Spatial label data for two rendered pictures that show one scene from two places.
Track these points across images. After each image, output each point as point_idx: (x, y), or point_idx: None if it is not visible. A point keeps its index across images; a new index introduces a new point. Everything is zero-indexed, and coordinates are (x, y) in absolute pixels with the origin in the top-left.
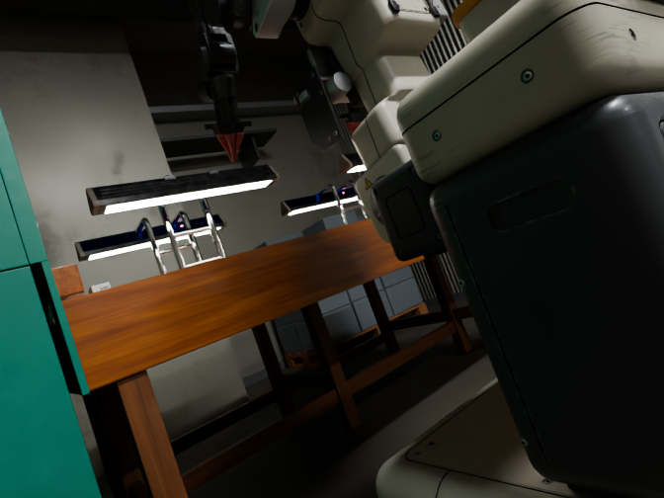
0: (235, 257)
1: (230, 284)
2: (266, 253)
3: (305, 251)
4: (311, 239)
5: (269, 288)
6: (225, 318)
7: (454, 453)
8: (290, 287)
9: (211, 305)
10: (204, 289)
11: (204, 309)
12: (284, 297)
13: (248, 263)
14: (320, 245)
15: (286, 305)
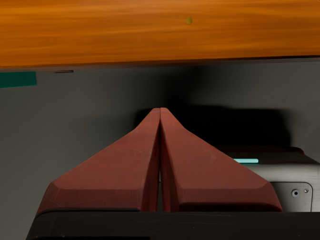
0: (105, 65)
1: (88, 67)
2: (174, 63)
3: (260, 60)
4: (294, 58)
5: (155, 65)
6: (75, 69)
7: (161, 211)
8: (192, 65)
9: (55, 69)
10: (40, 68)
11: (42, 69)
12: (173, 65)
13: (129, 65)
14: (303, 59)
15: (171, 66)
